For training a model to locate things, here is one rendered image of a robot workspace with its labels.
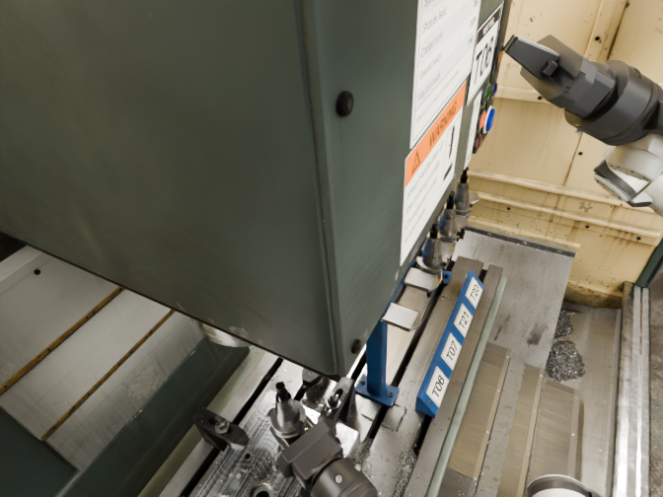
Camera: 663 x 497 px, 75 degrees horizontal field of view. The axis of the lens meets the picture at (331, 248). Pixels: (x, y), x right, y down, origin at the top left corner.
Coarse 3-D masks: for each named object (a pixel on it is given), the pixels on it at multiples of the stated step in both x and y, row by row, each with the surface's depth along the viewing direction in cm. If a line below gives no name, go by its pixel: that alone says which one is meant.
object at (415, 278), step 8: (408, 272) 91; (416, 272) 91; (424, 272) 91; (408, 280) 90; (416, 280) 89; (424, 280) 89; (432, 280) 89; (416, 288) 89; (424, 288) 88; (432, 288) 88
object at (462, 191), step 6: (468, 180) 102; (456, 186) 103; (462, 186) 102; (468, 186) 102; (456, 192) 104; (462, 192) 103; (468, 192) 103; (456, 198) 104; (462, 198) 103; (468, 198) 104; (456, 204) 105; (462, 204) 104; (468, 204) 105
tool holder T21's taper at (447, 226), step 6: (444, 204) 96; (444, 210) 95; (450, 210) 94; (444, 216) 96; (450, 216) 95; (444, 222) 96; (450, 222) 96; (456, 222) 97; (438, 228) 99; (444, 228) 97; (450, 228) 97; (456, 228) 98; (444, 234) 98; (450, 234) 98
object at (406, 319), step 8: (392, 304) 85; (392, 312) 84; (400, 312) 84; (408, 312) 83; (416, 312) 83; (384, 320) 82; (392, 320) 82; (400, 320) 82; (408, 320) 82; (416, 320) 82; (408, 328) 80
